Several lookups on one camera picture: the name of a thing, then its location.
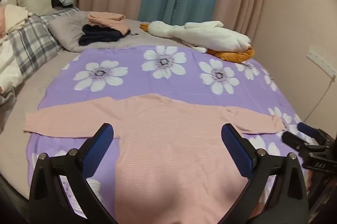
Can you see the grey fluffy blanket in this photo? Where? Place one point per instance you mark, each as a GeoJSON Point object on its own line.
{"type": "Point", "coordinates": [65, 26]}

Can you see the grey plaid pillow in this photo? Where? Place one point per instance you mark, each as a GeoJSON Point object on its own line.
{"type": "Point", "coordinates": [31, 42]}

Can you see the white power strip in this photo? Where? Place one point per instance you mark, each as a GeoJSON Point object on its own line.
{"type": "Point", "coordinates": [321, 62]}

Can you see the purple floral bed sheet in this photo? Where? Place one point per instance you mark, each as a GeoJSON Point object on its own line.
{"type": "Point", "coordinates": [189, 81]}

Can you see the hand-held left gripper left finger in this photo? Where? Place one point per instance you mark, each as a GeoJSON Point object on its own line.
{"type": "Point", "coordinates": [96, 150]}

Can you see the beige cushion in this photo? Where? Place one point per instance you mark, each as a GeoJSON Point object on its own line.
{"type": "Point", "coordinates": [34, 2]}

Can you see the white goose plush toy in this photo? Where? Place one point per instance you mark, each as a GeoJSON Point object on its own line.
{"type": "Point", "coordinates": [210, 37]}

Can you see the folded pink clothes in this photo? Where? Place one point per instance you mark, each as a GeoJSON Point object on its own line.
{"type": "Point", "coordinates": [108, 19]}

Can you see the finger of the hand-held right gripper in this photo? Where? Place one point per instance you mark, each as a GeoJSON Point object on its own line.
{"type": "Point", "coordinates": [292, 140]}
{"type": "Point", "coordinates": [308, 130]}

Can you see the white quilt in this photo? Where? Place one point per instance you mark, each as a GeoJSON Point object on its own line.
{"type": "Point", "coordinates": [9, 68]}

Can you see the dark navy clothes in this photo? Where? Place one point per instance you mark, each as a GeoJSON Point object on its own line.
{"type": "Point", "coordinates": [97, 35]}

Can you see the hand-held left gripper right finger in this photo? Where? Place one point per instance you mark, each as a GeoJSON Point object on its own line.
{"type": "Point", "coordinates": [237, 150]}

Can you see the pink knit sweater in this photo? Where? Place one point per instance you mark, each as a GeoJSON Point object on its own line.
{"type": "Point", "coordinates": [171, 147]}

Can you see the cream cloth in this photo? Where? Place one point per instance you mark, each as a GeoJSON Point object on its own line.
{"type": "Point", "coordinates": [15, 17]}

